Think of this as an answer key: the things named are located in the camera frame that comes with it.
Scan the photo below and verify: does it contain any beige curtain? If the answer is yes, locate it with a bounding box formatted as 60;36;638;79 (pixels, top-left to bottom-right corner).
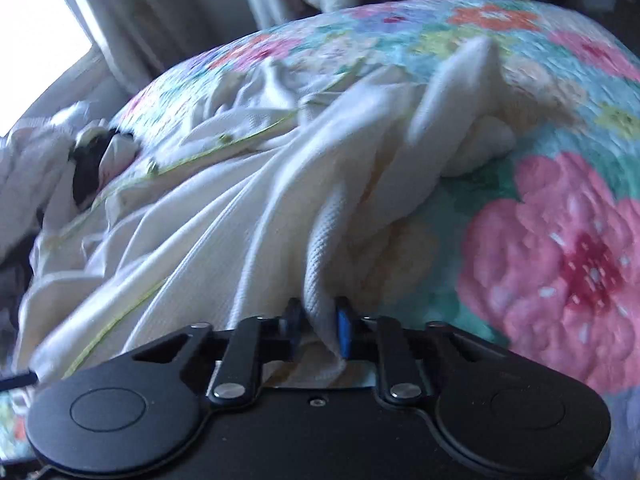
45;0;263;92

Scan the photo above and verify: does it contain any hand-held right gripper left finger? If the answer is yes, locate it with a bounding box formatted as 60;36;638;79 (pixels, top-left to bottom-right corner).
132;299;304;407

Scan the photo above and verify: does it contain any white cloth with green trim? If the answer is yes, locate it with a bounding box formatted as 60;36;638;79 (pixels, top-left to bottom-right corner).
15;60;362;382

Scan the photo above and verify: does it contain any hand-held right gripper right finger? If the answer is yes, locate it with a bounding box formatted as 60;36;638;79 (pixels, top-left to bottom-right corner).
336;296;507;407

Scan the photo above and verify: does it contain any cream waffle knit garment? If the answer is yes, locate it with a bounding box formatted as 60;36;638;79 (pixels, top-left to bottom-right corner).
190;35;518;391

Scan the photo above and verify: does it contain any window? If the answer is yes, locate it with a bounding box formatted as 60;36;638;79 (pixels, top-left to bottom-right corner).
0;0;97;137

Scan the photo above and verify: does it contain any floral quilt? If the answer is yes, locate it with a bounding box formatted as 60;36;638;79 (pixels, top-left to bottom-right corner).
0;0;640;480

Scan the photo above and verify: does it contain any black and white garment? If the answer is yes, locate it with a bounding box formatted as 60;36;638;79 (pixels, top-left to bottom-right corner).
70;124;142;212

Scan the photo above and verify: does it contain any white fluffy garment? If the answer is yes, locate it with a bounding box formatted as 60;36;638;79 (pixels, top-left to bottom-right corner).
0;102;107;261

